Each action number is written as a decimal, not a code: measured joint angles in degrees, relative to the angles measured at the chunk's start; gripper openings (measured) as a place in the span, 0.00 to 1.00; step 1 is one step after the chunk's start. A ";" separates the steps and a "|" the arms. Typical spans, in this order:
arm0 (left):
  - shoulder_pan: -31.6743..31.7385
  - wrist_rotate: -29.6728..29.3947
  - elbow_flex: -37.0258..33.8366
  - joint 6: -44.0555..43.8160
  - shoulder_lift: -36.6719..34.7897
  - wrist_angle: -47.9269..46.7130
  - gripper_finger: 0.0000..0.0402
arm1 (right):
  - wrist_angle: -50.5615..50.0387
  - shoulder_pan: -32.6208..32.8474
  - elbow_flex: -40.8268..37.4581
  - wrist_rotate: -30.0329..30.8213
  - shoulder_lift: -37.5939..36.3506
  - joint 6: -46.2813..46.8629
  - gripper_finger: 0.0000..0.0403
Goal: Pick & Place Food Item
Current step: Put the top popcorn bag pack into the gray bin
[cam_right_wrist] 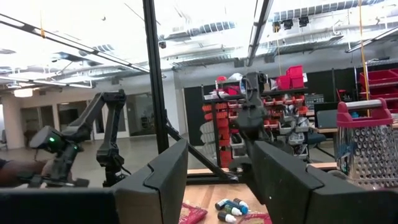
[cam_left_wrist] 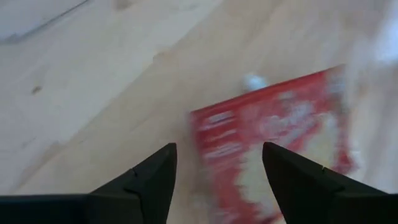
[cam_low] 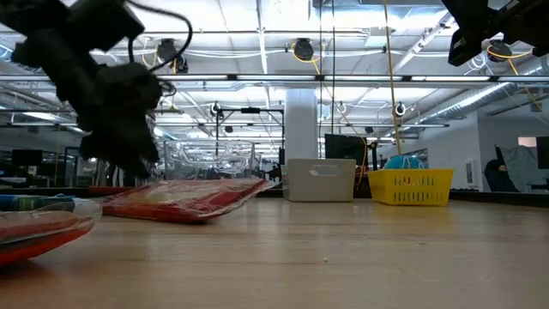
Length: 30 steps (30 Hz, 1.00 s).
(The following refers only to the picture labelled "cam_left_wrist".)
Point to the small purple dropper bottle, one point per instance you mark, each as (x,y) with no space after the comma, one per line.
(253,82)

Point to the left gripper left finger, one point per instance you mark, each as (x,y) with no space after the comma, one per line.
(149,186)

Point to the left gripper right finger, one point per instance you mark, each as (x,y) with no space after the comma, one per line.
(311,193)

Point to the red popcorn packet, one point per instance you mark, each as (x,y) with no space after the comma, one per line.
(248,130)

